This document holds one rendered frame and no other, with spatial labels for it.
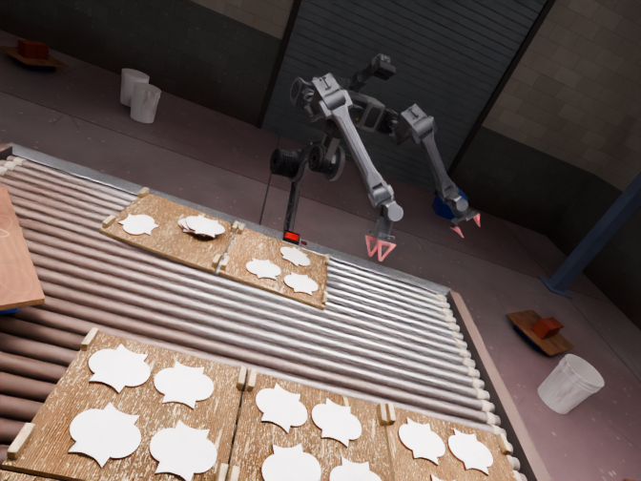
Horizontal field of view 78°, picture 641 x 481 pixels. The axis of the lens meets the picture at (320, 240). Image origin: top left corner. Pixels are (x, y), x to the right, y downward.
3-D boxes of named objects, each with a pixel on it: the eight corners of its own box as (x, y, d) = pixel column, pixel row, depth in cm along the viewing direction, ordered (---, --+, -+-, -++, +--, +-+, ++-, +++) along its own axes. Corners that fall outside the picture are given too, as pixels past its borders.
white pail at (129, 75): (148, 110, 492) (153, 80, 474) (122, 107, 471) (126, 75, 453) (139, 100, 508) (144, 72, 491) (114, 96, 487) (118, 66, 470)
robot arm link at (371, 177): (342, 92, 150) (317, 104, 149) (344, 86, 144) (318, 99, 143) (393, 195, 151) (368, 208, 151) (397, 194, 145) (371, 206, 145)
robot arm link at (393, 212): (387, 184, 150) (366, 194, 149) (396, 183, 138) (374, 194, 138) (400, 213, 151) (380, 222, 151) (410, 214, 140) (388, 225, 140)
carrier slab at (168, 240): (144, 194, 167) (145, 191, 167) (237, 228, 173) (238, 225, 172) (98, 233, 137) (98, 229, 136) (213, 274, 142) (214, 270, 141)
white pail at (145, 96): (124, 117, 448) (128, 85, 431) (132, 110, 473) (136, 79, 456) (152, 126, 456) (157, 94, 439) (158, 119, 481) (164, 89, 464)
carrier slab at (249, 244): (238, 228, 173) (239, 225, 172) (326, 260, 179) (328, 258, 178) (217, 274, 143) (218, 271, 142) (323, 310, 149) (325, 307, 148)
